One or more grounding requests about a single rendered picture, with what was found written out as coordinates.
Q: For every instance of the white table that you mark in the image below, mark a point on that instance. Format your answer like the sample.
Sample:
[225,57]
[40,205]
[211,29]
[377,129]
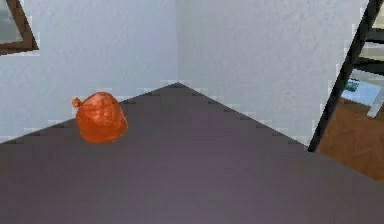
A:
[365,93]

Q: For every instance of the black framed glass door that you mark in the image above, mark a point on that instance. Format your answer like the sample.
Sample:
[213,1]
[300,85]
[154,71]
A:
[353,66]

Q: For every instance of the brown framed window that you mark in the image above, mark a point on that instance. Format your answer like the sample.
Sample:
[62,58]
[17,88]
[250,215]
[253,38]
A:
[13,30]

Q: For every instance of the orange tied bag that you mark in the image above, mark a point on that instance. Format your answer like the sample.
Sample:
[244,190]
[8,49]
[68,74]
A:
[100,118]

